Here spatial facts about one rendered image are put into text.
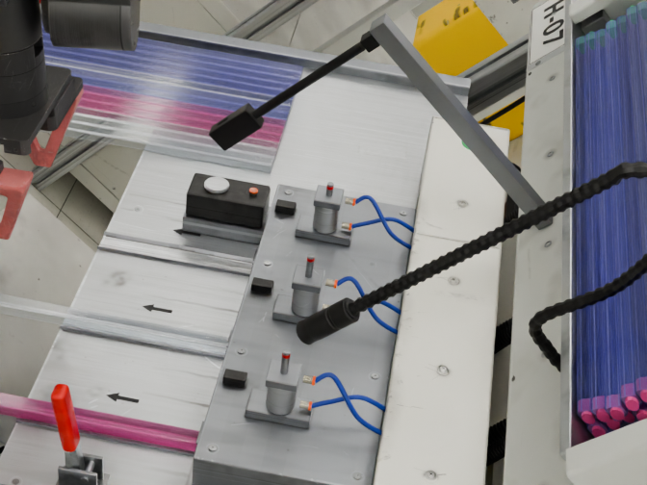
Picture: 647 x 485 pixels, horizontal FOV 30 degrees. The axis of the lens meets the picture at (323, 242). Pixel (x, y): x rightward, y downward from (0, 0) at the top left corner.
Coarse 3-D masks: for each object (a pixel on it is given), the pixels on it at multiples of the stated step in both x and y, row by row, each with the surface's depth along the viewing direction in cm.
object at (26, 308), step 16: (0, 304) 106; (16, 304) 106; (32, 304) 106; (48, 304) 106; (48, 320) 106; (64, 320) 106; (80, 320) 105; (96, 320) 106; (112, 320) 106; (128, 320) 106; (128, 336) 106; (144, 336) 105; (160, 336) 105; (176, 336) 105; (192, 336) 105; (208, 336) 106; (224, 336) 106; (224, 352) 105
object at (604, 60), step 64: (576, 64) 114; (640, 64) 107; (576, 128) 106; (640, 128) 99; (640, 192) 93; (576, 256) 93; (640, 256) 88; (576, 320) 88; (640, 320) 83; (640, 384) 78
